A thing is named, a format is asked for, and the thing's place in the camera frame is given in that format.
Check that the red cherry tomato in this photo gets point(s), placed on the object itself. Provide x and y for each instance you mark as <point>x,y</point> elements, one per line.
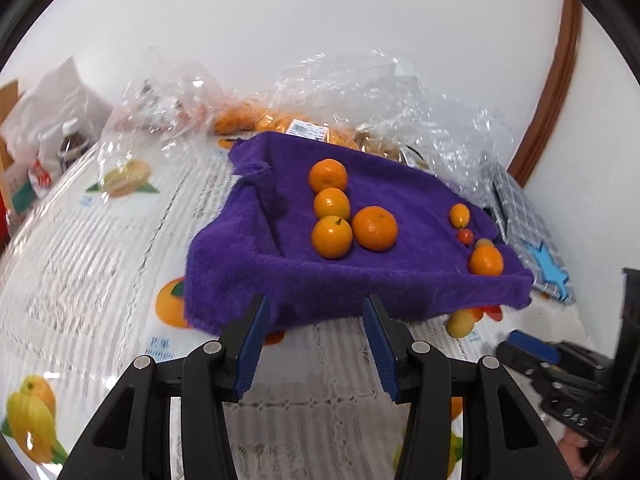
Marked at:
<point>465,235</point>

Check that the dark bottle with white cap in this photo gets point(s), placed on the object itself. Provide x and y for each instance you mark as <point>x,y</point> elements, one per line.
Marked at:
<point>72,147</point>

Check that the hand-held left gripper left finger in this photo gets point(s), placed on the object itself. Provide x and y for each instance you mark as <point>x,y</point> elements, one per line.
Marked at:
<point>252,345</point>

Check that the white lace tablecloth, fruit print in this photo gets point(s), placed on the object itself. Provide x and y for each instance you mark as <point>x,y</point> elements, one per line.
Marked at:
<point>100,260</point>

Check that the green and white carton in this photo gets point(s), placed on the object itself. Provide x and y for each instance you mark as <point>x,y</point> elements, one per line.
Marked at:
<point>15,192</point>

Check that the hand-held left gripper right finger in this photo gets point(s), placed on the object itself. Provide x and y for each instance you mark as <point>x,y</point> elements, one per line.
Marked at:
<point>382,355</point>

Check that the purple towel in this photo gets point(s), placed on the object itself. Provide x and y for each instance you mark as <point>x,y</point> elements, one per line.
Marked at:
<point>280,270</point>

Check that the pale yellow longan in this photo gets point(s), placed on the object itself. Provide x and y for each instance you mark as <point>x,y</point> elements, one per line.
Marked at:
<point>460,323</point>
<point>482,243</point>

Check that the large crumpled clear plastic bag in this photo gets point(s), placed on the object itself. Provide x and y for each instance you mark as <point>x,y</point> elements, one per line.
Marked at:
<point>450,135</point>

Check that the grey checked board, blue star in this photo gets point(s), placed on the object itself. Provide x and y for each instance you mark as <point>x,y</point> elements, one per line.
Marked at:
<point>520,220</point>

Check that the small yellow-orange kumquat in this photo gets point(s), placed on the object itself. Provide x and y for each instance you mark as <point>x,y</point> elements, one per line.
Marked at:
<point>457,214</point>

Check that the small clear plastic bag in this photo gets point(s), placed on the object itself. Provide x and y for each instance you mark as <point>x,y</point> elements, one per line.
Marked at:
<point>165,90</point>

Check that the brown cardboard box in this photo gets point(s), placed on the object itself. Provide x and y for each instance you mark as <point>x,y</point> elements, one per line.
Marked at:
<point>10,97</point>

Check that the person's right hand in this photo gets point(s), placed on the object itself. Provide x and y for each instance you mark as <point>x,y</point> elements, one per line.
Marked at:
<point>575,447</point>

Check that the brown wooden door frame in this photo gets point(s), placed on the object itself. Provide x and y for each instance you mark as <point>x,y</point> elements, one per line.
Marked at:
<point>557,80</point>

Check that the red and white packet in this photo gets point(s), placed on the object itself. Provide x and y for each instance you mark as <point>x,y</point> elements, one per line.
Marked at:
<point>42,175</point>

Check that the clear plastic bag of oranges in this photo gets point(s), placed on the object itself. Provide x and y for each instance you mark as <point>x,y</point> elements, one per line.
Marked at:
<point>240,120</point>

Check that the large orange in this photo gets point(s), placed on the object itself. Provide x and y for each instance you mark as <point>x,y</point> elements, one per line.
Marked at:
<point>375,228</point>

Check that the orange mandarin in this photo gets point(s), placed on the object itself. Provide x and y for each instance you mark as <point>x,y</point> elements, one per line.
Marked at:
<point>327,175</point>
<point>332,237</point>
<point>331,203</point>
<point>477,313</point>
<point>486,260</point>

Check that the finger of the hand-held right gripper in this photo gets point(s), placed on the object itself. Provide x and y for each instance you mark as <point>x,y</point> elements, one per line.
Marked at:
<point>520,360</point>
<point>535,347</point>

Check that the white plastic bag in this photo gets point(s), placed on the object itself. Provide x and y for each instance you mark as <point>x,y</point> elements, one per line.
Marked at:
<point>60,95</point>

